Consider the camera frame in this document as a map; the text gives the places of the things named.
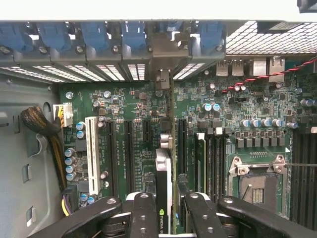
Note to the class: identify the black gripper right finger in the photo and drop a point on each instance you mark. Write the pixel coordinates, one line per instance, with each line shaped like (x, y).
(198, 218)

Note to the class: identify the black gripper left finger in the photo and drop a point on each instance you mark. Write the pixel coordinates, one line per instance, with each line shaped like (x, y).
(144, 218)

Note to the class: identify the blue expansion slot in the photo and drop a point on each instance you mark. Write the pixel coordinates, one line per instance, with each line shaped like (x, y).
(176, 216)

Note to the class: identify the empty black RAM slot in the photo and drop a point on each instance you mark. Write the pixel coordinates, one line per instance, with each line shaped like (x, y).
(296, 173)
(211, 166)
(305, 173)
(221, 166)
(313, 173)

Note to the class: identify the installed dark RAM stick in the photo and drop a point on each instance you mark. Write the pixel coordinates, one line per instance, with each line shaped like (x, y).
(201, 161)

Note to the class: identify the long black expansion slot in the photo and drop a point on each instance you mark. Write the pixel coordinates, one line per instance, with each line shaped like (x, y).
(129, 156)
(112, 156)
(182, 148)

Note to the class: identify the CPU socket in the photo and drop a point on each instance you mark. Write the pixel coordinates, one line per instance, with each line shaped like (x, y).
(257, 188)

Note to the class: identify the white expansion slot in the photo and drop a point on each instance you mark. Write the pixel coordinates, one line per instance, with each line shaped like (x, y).
(92, 153)

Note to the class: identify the short black expansion slot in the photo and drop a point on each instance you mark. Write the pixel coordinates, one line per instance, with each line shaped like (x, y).
(146, 130)

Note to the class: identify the blue topped capacitor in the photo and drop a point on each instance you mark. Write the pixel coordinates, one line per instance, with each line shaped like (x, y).
(206, 107)
(216, 107)

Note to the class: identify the thin metal locking lever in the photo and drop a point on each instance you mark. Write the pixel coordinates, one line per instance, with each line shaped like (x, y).
(297, 164)

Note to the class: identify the green motherboard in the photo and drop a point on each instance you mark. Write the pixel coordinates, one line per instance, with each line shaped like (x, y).
(247, 104)

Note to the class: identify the white power connector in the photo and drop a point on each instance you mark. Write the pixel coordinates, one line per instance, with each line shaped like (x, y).
(63, 115)

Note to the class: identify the open black PC case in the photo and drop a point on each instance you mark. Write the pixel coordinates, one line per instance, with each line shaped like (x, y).
(15, 148)

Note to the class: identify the silver USB port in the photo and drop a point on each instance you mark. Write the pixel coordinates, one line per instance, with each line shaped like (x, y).
(237, 68)
(222, 68)

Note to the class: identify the silver network port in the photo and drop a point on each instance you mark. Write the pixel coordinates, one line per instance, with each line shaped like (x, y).
(277, 70)
(259, 67)

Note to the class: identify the blue card clip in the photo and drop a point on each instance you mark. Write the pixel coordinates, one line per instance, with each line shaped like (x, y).
(133, 37)
(95, 37)
(210, 34)
(15, 37)
(53, 37)

